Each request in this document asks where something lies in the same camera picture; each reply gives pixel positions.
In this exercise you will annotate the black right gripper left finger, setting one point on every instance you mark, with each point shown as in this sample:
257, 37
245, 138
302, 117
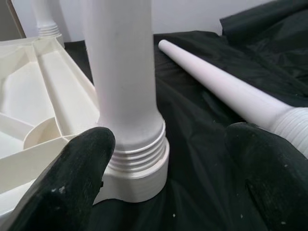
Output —
67, 183

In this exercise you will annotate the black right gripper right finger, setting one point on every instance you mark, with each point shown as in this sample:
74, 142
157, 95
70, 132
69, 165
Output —
272, 183

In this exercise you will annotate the black cloth table cover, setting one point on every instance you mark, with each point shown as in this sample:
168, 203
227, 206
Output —
192, 144

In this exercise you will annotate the white plastic table leg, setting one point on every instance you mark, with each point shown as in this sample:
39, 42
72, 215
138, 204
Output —
228, 81
125, 72
44, 14

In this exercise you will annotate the white plastic table top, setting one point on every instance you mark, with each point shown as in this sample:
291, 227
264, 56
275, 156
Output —
36, 96

